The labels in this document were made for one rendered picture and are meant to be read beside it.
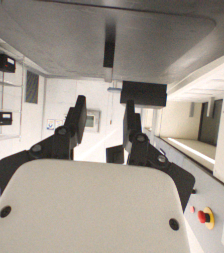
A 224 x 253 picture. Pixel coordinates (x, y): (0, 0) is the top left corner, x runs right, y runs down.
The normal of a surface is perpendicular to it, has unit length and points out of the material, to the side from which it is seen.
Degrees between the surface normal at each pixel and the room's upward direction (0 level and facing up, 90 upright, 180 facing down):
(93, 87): 90
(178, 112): 90
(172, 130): 90
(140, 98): 90
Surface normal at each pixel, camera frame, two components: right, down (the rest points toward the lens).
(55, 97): -0.12, 0.06
